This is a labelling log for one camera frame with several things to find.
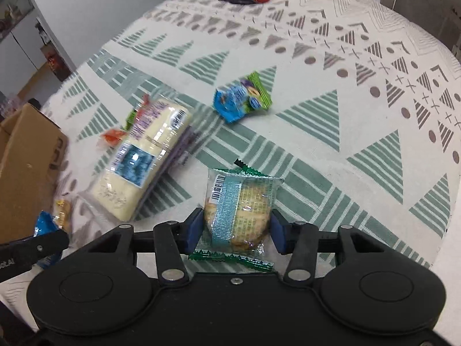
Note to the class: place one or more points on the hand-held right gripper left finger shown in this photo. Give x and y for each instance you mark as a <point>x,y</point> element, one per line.
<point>193,231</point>

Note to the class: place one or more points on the red box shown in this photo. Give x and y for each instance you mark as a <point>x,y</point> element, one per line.
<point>57,63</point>

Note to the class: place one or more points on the cardboard box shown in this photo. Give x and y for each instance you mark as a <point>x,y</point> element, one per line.
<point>25,173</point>

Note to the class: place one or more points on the pastry packet with blue band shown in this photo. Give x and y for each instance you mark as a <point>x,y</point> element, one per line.
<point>237,209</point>

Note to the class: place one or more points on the yellow snack packet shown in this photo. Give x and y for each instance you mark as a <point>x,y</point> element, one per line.
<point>63,211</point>

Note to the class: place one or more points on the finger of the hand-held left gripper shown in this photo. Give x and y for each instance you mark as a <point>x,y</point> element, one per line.
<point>43,248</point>

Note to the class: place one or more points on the grey cabinet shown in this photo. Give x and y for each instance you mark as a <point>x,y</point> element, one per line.
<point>14,3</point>

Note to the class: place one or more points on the large white bread packet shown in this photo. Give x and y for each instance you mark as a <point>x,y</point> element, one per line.
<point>144,158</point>

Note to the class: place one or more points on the blue and green snack packet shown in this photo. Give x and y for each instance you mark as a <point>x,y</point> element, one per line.
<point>240,97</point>

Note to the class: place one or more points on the small blue snack packet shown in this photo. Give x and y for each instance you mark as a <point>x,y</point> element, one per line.
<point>46,223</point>

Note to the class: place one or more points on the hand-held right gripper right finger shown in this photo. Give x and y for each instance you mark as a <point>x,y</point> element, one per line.
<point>280,236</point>

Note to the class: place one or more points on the orange snack packet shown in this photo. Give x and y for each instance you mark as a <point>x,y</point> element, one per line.
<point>112,137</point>

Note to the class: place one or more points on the printed blanket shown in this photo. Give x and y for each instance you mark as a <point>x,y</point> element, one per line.
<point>324,144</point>

